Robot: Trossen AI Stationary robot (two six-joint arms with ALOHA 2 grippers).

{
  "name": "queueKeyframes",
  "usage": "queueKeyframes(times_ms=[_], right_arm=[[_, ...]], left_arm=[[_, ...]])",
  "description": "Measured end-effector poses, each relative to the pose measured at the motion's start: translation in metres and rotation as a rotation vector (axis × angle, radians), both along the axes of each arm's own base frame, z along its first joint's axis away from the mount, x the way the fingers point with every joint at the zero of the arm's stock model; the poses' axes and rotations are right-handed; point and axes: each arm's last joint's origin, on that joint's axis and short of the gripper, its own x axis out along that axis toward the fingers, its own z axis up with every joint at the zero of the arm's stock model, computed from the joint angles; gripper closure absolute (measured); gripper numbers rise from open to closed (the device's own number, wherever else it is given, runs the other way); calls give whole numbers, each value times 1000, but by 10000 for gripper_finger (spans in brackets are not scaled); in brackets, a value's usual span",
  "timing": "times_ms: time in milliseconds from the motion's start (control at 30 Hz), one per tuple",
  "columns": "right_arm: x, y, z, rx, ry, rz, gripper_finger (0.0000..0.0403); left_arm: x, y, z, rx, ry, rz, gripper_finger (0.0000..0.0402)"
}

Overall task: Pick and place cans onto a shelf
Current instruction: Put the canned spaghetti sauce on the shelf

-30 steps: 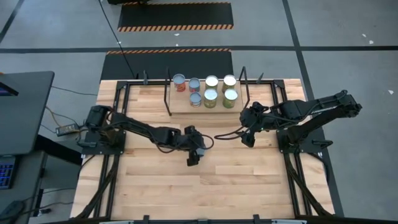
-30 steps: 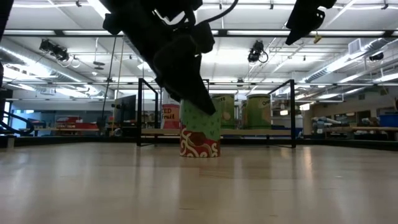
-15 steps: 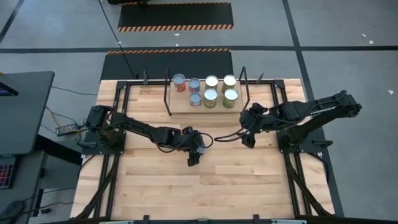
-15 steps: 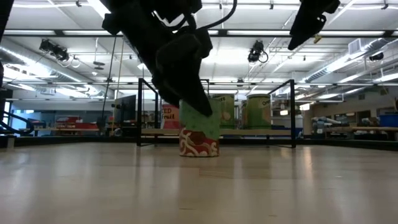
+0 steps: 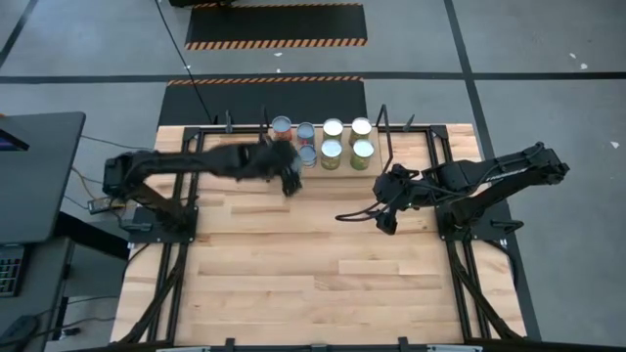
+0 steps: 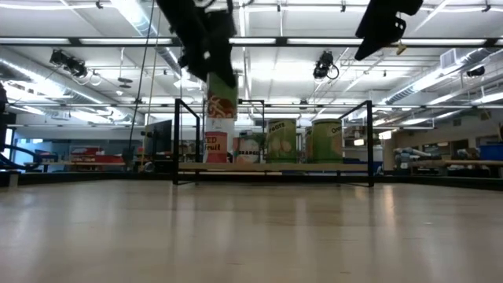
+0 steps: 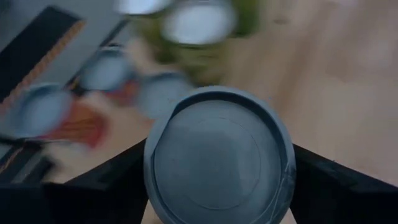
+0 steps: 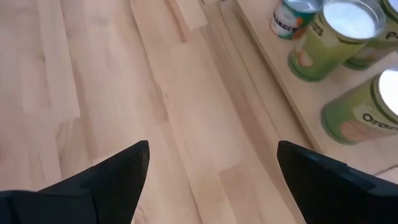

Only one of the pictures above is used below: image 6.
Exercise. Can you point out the black table frame rails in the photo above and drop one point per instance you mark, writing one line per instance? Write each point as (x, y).
(78, 177)

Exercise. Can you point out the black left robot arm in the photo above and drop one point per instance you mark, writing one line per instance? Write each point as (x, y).
(173, 6)

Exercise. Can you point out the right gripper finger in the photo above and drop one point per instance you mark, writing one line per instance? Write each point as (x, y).
(379, 35)

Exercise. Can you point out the black monitor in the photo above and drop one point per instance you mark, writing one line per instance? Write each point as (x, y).
(159, 137)

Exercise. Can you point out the red boxes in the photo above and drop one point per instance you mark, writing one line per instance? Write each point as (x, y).
(98, 159)

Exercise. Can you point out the black hanging camera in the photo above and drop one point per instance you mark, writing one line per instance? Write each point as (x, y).
(68, 63)
(475, 71)
(324, 65)

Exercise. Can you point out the silver air duct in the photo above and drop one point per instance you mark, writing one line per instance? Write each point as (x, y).
(137, 19)
(432, 78)

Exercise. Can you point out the red label tin can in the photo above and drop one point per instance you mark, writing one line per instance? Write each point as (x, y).
(216, 148)

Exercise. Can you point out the blue bin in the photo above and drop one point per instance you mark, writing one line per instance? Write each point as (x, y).
(491, 152)

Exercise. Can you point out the green label tin can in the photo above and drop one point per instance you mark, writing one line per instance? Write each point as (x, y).
(281, 141)
(327, 141)

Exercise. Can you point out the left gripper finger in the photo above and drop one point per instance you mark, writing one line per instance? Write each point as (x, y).
(194, 65)
(225, 65)

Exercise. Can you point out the black overhead beam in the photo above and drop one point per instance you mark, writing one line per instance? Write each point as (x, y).
(283, 41)

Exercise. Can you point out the pasta print tin can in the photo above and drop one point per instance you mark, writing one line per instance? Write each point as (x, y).
(222, 98)

